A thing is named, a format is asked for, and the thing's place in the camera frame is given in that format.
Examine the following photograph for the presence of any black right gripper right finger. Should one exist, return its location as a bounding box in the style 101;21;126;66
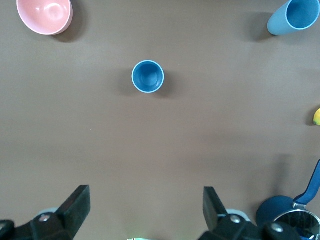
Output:
197;186;301;240

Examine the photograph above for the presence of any brown table mat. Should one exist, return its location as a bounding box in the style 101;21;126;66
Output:
0;0;320;240

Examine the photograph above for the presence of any tall blue cup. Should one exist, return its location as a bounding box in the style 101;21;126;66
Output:
266;0;320;36

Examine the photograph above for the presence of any dark blue pot with handle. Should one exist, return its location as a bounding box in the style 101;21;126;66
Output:
255;159;320;240

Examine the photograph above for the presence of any pink bowl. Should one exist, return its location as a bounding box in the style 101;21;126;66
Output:
16;0;74;36

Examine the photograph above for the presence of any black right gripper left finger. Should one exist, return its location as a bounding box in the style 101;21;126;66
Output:
0;184;91;240

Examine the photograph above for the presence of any short blue cup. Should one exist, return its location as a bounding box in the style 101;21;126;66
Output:
131;59;165;94

